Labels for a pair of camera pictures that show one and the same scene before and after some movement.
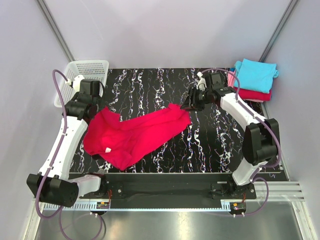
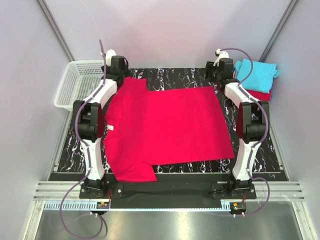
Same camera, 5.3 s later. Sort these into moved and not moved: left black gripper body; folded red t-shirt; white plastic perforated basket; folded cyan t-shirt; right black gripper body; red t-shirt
Moved: red t-shirt; right black gripper body; left black gripper body
Not moved: folded cyan t-shirt; white plastic perforated basket; folded red t-shirt
